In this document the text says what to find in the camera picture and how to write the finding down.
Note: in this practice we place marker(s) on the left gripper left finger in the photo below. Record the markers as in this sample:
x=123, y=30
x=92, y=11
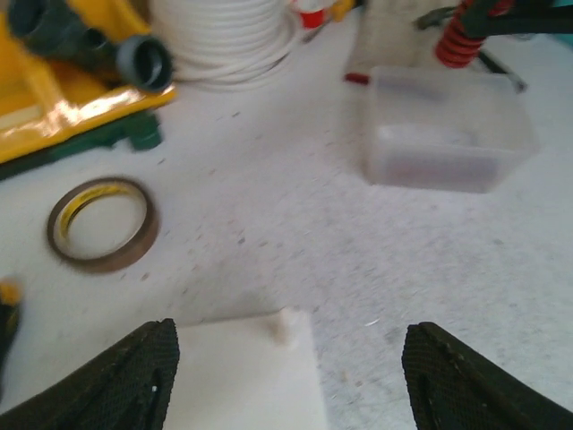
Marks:
x=127, y=386

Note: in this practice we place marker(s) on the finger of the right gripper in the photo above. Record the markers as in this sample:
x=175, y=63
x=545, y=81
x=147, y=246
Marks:
x=529, y=17

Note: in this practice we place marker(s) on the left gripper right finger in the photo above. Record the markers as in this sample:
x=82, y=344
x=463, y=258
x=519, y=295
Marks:
x=451, y=386

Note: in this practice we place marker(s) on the white peg base plate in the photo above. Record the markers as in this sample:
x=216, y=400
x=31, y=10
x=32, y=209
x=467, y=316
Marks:
x=252, y=373

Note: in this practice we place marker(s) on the large black orange screwdriver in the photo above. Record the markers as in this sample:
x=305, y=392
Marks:
x=11, y=297

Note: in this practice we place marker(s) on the short red spring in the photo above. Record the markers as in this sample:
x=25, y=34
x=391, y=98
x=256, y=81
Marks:
x=472, y=23

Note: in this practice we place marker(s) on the clear plastic spring tray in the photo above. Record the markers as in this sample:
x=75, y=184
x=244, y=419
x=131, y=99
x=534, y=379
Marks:
x=444, y=129

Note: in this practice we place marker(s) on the white work glove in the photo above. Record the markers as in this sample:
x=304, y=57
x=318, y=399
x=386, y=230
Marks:
x=387, y=36

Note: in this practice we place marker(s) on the brown tape roll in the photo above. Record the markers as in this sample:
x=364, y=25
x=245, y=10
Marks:
x=103, y=225

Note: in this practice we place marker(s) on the red white tape roll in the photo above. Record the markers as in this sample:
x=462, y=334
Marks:
x=311, y=12

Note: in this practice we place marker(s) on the green clamp tool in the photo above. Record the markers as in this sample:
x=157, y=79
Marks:
x=141, y=129

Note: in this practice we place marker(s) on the yellow storage bin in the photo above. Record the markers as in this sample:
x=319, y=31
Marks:
x=46, y=102

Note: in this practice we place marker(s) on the grey pipe fitting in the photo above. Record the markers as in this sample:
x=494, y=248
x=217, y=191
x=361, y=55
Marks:
x=55, y=31

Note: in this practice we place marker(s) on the white cable spool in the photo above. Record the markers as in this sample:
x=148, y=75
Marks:
x=227, y=45

